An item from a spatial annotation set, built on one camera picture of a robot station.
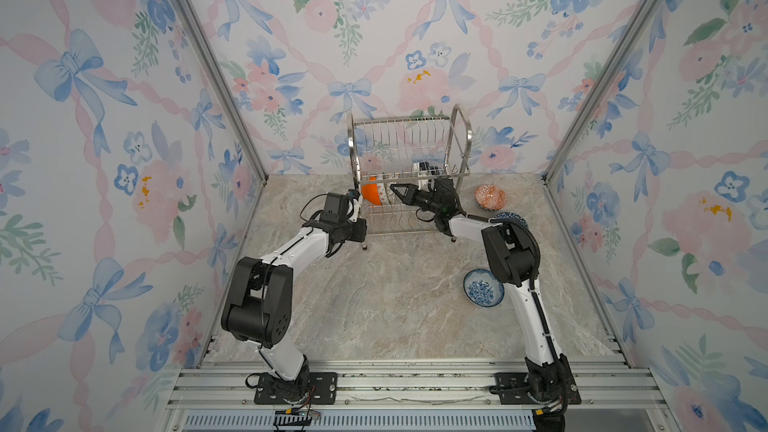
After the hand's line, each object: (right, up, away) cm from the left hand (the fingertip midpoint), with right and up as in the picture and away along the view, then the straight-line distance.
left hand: (364, 225), depth 93 cm
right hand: (+9, +13, +6) cm, 17 cm away
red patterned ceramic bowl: (+46, +9, +20) cm, 51 cm away
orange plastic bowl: (+2, +11, +5) cm, 12 cm away
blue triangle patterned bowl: (+50, +3, +10) cm, 51 cm away
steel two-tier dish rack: (+11, +22, +15) cm, 29 cm away
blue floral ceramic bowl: (+36, -19, -3) cm, 41 cm away
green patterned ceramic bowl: (+8, +9, +7) cm, 14 cm away
